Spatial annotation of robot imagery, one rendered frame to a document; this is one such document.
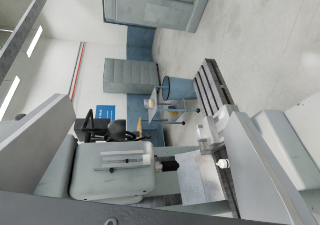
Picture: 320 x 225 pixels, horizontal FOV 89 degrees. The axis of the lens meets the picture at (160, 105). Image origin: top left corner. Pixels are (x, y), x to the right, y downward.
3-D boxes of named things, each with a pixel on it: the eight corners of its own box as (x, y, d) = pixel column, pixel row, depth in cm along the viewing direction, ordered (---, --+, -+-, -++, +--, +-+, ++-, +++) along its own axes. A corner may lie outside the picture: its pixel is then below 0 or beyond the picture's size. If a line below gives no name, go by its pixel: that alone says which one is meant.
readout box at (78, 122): (110, 116, 106) (75, 116, 101) (110, 129, 102) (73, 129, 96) (111, 129, 123) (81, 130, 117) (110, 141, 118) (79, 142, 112)
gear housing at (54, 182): (74, 132, 64) (45, 132, 61) (61, 204, 50) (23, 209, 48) (86, 157, 90) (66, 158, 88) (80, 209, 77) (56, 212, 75)
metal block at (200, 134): (208, 127, 90) (198, 128, 89) (211, 138, 87) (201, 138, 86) (204, 131, 95) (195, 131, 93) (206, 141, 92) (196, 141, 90)
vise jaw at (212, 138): (212, 115, 88) (205, 115, 87) (220, 142, 80) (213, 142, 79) (207, 120, 93) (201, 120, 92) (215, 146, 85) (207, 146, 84)
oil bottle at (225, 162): (236, 157, 79) (216, 158, 76) (239, 165, 77) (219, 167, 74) (232, 159, 82) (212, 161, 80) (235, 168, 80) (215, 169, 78)
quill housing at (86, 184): (153, 138, 73) (75, 140, 65) (158, 189, 62) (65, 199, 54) (147, 151, 88) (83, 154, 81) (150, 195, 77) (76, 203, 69)
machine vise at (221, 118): (236, 104, 80) (217, 103, 77) (248, 132, 72) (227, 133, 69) (205, 132, 109) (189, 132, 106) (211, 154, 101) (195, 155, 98)
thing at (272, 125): (281, 108, 79) (260, 107, 76) (330, 188, 60) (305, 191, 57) (225, 145, 119) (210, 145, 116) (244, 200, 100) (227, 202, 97)
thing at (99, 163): (150, 154, 65) (93, 157, 59) (151, 164, 62) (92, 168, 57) (148, 157, 68) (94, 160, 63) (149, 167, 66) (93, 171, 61)
